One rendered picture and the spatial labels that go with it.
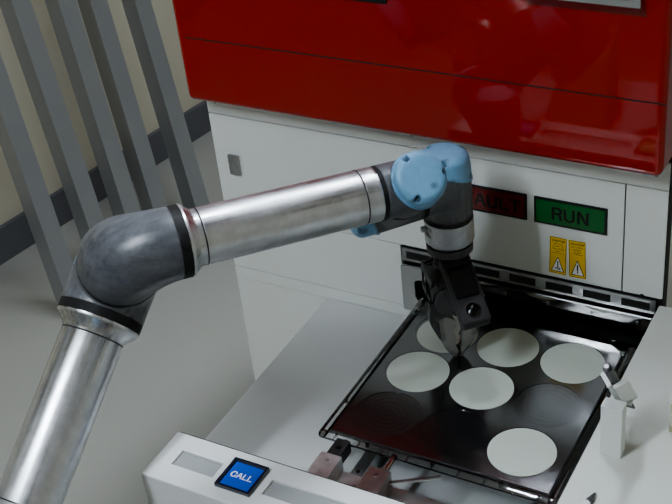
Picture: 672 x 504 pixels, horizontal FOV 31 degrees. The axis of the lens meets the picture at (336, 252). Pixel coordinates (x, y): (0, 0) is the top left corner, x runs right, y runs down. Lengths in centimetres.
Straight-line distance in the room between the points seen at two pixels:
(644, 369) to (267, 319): 83
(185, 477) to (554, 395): 57
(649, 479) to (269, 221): 60
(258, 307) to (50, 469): 85
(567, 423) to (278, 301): 71
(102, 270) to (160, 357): 201
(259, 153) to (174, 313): 161
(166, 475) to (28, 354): 199
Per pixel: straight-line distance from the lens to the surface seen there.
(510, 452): 180
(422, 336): 201
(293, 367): 210
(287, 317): 234
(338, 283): 222
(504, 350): 197
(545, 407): 187
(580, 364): 195
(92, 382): 163
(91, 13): 369
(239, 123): 214
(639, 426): 175
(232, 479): 171
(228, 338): 356
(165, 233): 152
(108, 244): 154
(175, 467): 175
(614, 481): 167
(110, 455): 327
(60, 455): 162
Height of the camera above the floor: 213
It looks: 34 degrees down
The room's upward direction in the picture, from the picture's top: 7 degrees counter-clockwise
